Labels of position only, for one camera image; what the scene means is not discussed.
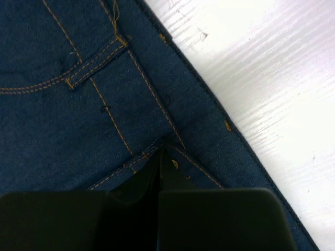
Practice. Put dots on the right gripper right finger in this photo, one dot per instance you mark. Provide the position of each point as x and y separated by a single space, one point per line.
217 219

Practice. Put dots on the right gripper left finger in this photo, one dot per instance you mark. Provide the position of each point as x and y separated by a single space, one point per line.
125 218

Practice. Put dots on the dark blue denim trousers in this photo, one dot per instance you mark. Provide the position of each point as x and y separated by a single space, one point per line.
90 90

